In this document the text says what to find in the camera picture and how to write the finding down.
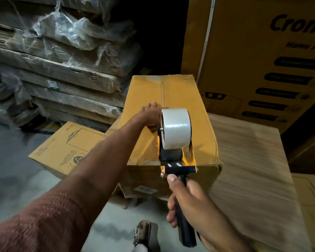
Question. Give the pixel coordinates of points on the small printed cardboard box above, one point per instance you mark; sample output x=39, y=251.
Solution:
x=63, y=149

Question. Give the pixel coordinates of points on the large printed cardboard box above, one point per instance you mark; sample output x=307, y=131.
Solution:
x=252, y=49

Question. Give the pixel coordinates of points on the brown sandal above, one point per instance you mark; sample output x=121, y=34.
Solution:
x=144, y=233

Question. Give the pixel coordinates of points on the plastic-wrapped flat cardboard stack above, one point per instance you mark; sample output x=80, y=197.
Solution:
x=68, y=62

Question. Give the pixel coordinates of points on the person's right hand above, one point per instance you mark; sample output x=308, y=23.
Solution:
x=199, y=209

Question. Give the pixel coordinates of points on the person's left forearm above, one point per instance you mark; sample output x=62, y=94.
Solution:
x=94, y=165

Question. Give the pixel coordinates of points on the flat tan cardboard box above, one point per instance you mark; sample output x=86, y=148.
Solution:
x=311, y=207

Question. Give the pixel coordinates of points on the yellow black tape dispenser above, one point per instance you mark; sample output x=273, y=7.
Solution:
x=179, y=169

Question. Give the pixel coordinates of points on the plain brown cardboard box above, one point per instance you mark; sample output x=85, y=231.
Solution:
x=178, y=91

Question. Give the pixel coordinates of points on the person's right forearm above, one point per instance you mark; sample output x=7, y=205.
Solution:
x=225, y=242

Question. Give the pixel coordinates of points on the clear packing tape roll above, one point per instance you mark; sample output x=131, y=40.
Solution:
x=176, y=128

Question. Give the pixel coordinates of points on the person's right thumb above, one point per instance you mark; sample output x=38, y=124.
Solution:
x=177, y=185

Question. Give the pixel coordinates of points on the person's left thumb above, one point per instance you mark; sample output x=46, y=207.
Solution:
x=153, y=128

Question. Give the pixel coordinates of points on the person's left hand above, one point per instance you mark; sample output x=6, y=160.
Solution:
x=149, y=116

